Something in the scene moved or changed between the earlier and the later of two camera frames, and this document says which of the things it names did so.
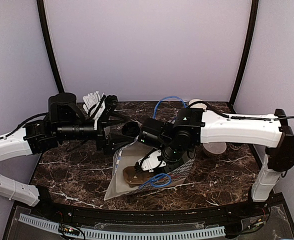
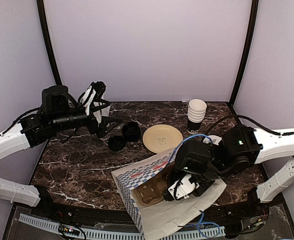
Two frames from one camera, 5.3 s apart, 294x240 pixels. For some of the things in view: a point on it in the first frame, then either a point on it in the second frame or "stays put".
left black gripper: [107, 144] → [101, 130]
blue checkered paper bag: [130, 156] → [155, 219]
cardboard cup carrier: [130, 176] → [152, 192]
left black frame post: [42, 12] stays put
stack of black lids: [130, 129] stays put
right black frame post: [252, 29] stays put
